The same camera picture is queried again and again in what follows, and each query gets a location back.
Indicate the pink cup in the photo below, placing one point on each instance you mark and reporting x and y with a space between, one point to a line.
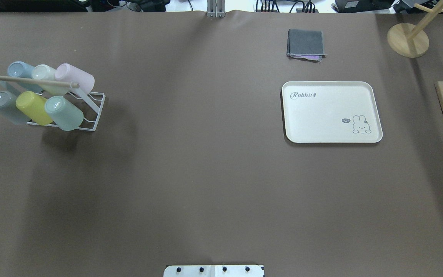
69 73

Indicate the cream cup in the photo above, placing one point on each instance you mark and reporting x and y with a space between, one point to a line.
45 72

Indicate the white wire cup rack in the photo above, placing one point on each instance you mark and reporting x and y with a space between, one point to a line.
91 104

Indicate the grey cup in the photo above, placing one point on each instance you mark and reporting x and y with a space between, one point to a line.
9 110

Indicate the light blue cup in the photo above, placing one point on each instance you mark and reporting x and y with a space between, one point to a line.
21 69

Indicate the cream rabbit tray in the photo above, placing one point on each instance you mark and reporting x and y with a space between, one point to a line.
330 112

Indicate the folded grey cloth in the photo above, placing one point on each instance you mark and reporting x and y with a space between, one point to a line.
305 44

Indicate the yellow cup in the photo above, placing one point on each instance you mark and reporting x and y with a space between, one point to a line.
33 106

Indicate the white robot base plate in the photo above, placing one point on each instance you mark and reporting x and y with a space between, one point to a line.
237 270

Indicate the mint green cup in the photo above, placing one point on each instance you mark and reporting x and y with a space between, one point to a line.
65 114

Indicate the wooden mug tree stand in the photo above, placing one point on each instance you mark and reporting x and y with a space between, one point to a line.
410 40

